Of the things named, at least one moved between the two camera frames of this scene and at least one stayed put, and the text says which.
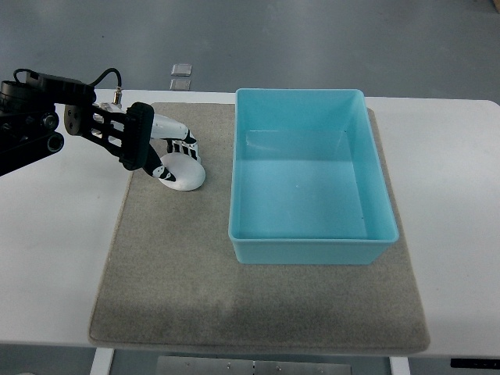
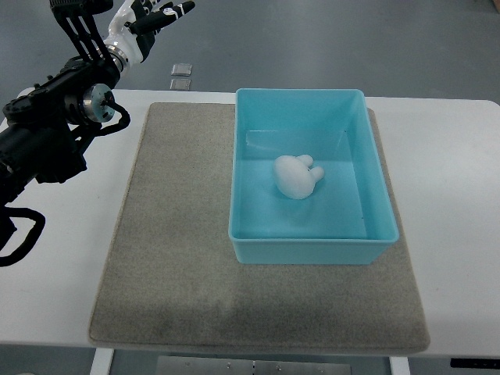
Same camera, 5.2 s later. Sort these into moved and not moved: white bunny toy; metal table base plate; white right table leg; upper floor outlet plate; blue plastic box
Moved: white bunny toy
Not moved: white right table leg; blue plastic box; metal table base plate; upper floor outlet plate
